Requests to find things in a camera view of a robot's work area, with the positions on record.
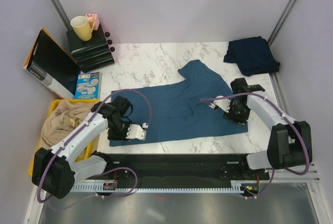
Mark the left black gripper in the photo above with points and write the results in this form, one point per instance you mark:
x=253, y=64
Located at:
x=111, y=136

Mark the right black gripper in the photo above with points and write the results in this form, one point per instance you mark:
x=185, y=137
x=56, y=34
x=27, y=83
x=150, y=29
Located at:
x=230, y=116

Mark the teal blue t-shirt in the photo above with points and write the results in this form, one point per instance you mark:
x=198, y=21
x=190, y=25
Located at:
x=176, y=111

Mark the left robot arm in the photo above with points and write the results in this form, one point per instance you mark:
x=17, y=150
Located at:
x=56, y=170

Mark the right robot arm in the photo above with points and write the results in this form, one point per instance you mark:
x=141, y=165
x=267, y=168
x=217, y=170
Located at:
x=290, y=143

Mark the beige t-shirt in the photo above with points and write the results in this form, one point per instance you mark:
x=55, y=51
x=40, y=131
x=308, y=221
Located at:
x=65, y=116

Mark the blue picture booklet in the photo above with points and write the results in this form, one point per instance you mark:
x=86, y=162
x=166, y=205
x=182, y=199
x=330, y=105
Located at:
x=88, y=86

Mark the folded navy t-shirt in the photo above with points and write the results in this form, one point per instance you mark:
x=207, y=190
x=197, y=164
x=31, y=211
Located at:
x=252, y=56

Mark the black stepped stand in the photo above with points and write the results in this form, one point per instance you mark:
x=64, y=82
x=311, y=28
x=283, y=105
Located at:
x=93, y=54

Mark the black orange cardboard box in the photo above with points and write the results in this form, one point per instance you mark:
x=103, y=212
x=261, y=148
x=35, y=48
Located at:
x=52, y=66

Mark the yellow ceramic mug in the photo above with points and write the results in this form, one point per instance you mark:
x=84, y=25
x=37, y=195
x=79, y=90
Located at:
x=81, y=27

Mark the pink small box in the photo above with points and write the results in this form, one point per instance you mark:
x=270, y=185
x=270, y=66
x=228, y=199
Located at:
x=93, y=21

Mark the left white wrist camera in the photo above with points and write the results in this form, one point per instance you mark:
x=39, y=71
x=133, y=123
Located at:
x=135, y=131

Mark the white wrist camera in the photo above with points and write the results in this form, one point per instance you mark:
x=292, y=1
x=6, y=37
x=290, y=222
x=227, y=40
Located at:
x=135, y=131
x=220, y=103

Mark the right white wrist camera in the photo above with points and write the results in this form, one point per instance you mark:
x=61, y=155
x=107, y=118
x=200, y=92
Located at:
x=220, y=103

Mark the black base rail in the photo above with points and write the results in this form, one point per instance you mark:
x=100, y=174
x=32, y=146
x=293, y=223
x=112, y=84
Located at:
x=179, y=169

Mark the grey slotted cable duct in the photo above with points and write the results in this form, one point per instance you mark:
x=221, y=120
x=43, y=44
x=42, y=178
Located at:
x=99, y=186

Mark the right aluminium frame post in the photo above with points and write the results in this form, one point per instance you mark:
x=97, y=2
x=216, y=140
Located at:
x=281, y=21

